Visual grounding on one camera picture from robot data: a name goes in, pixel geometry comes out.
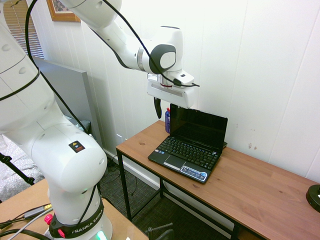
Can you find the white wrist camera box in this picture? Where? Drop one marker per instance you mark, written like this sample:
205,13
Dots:
186,77

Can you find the black laptop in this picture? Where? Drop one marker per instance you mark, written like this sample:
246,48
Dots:
190,152

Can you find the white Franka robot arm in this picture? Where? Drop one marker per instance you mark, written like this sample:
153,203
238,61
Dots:
62,155

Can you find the wooden desk with black frame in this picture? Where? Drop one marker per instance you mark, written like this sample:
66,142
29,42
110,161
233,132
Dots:
250,182

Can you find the black tripod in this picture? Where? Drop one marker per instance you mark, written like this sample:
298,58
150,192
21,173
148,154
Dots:
17,171

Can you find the grey headboard panel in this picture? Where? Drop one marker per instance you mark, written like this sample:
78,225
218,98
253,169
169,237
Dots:
72,85

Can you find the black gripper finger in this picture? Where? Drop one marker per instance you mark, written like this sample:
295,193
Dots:
157,107

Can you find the window blinds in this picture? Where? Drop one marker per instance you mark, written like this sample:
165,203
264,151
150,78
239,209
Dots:
35,37

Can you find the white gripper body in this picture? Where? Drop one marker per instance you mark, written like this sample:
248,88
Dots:
172,95

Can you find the pink clamp knob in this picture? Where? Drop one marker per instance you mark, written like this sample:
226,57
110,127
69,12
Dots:
48,220
61,233

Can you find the black round lamp base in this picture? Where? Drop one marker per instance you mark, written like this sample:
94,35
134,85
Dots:
313,197

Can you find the blue bottle with red cap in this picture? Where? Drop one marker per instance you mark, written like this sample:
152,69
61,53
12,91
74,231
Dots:
167,122

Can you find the white wall outlet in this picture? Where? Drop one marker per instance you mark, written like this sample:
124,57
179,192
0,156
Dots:
119,139

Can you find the black metal clamp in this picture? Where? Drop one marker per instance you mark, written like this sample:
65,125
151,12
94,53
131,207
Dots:
162,233

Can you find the white patterned bedding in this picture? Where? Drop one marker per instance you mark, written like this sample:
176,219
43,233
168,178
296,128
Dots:
12,160

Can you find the wooden picture frame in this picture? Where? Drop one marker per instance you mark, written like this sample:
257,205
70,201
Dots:
62,15

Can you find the teal pillow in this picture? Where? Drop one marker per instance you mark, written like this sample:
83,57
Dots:
85,125

